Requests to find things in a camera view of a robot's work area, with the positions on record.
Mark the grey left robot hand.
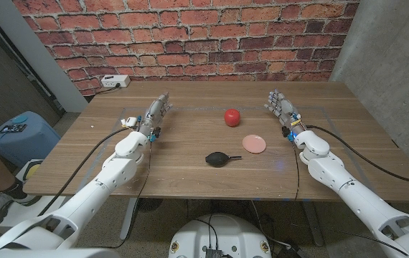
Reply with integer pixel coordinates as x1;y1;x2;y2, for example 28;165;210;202
138;92;174;135

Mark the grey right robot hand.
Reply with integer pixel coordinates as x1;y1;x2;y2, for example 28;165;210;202
263;89;304;135

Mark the black rubber air blower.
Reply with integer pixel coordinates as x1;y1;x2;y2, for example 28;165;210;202
204;151;243;168

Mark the pink round plate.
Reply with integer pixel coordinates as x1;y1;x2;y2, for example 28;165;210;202
242;134;267;155

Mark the white power strip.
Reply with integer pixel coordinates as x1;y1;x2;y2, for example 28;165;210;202
100;74;131;89

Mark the red apple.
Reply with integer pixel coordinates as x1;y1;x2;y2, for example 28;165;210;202
224;108;242;128

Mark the red brick print backdrop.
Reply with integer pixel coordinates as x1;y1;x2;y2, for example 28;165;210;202
12;0;360;97

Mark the blue plastic stool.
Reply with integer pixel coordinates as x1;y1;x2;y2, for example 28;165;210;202
0;110;62;168

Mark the white yellow floor object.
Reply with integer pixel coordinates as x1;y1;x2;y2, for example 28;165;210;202
16;158;44;183

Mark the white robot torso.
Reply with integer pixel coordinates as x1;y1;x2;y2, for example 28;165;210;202
168;214;273;258

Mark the black small device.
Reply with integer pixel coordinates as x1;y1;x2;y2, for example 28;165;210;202
0;123;28;134

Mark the white flat floor board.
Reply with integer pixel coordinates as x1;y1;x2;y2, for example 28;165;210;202
0;195;65;230

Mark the black power strip cord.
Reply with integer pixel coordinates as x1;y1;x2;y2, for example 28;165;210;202
95;82;122;95

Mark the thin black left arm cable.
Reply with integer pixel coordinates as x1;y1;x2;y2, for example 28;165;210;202
93;139;154;249

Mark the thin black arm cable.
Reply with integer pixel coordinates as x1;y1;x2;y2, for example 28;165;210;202
93;139;154;249
292;141;301;200

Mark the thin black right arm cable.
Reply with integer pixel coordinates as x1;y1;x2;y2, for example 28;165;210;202
292;141;301;200

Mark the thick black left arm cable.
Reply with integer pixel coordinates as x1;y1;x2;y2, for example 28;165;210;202
37;127;133;217

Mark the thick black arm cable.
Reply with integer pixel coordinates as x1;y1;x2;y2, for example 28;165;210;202
37;127;133;217
305;124;409;205

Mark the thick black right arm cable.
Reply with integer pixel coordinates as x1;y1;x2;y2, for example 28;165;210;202
305;124;409;205

